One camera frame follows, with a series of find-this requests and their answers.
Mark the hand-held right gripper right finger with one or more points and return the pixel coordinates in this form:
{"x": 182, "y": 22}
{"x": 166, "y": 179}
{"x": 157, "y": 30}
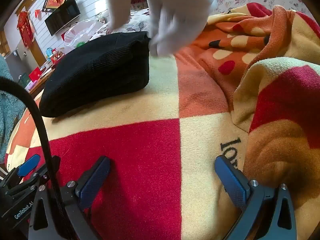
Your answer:
{"x": 232, "y": 180}

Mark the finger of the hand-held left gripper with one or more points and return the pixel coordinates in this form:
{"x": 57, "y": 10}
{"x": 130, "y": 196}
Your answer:
{"x": 28, "y": 164}

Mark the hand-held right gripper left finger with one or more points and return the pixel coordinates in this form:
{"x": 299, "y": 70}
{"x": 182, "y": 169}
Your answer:
{"x": 95, "y": 180}

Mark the black pants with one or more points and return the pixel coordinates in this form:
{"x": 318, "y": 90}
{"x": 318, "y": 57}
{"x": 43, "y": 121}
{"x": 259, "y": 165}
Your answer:
{"x": 100, "y": 75}

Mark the grey-green fuzzy cloth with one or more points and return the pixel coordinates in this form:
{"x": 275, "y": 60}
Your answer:
{"x": 10, "y": 105}

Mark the red and yellow printed blanket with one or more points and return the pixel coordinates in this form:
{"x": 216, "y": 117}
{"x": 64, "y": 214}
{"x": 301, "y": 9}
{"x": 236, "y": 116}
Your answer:
{"x": 150, "y": 142}

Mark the green box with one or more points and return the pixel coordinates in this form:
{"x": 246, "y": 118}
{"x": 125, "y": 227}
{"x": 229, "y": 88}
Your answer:
{"x": 25, "y": 80}

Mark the red box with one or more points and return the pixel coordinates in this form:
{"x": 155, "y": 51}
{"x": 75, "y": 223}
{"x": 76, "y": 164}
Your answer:
{"x": 35, "y": 74}

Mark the colourful toys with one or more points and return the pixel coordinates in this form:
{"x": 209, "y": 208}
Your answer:
{"x": 53, "y": 55}

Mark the red knot hanging ornament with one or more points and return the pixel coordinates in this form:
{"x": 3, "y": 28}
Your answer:
{"x": 25, "y": 30}

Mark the white plastic bag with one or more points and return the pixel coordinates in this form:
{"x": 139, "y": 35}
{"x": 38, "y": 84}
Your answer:
{"x": 80, "y": 33}

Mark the black wall television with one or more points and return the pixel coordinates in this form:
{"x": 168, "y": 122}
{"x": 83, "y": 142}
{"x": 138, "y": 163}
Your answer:
{"x": 62, "y": 17}

